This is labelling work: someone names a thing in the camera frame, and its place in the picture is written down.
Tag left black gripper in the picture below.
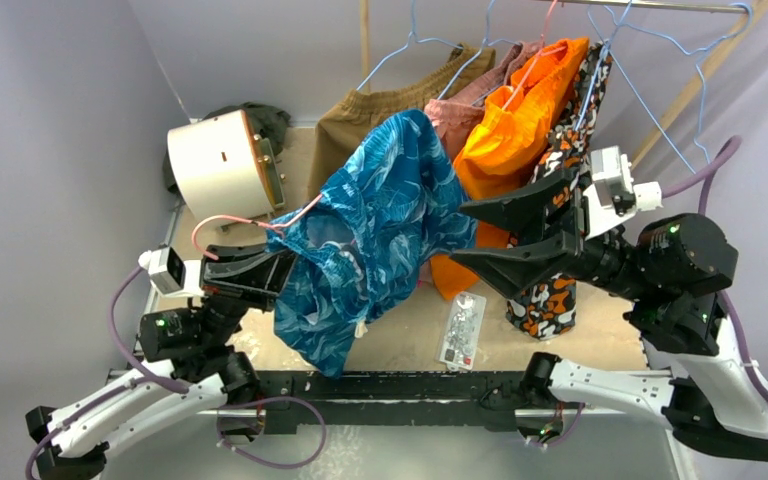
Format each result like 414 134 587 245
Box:
199 235 305 346

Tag pink wire hanger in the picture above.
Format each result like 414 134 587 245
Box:
502 0 566 111
190 193 323 260

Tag blue patterned shorts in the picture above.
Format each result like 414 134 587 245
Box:
267 109 477 378

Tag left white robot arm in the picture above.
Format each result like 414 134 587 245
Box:
24 244 298 479

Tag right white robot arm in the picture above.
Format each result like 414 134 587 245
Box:
453 170 768 462

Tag camouflage patterned shorts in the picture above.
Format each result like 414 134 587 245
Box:
506 43 613 341

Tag orange shorts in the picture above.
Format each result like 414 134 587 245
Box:
428 36 591 303

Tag pink shorts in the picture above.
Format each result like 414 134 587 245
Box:
415 39 544 287

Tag brown shorts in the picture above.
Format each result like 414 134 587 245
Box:
307 44 496 199

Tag white cylindrical drum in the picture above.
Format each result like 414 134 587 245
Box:
167 109 286 221

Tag white printed card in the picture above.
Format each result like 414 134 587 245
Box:
438 292 486 372

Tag dark green cloth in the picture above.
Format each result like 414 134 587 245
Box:
162 102 292 195

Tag metal hanging rod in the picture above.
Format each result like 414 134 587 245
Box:
560 0 750 15

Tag wooden rack pole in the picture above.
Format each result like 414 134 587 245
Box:
356 0 371 91

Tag wooden diagonal rack bar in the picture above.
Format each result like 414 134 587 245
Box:
632 0 768 168

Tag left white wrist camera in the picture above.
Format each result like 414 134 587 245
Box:
138 246 203 298

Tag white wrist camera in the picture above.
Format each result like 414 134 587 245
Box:
138 246 203 298
584 146 663 240

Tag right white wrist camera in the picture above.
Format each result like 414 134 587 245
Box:
584 146 663 240

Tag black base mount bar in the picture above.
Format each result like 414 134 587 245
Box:
257 371 557 434

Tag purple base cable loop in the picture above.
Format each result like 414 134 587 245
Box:
215 395 328 469

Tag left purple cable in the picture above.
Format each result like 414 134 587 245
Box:
24 266 190 480

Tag aluminium frame rail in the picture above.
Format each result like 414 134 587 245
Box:
79 205 697 480

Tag blue wire hanger left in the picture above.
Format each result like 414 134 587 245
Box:
358 0 463 93

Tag empty blue wire hanger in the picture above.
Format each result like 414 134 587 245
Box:
586 2 748 176

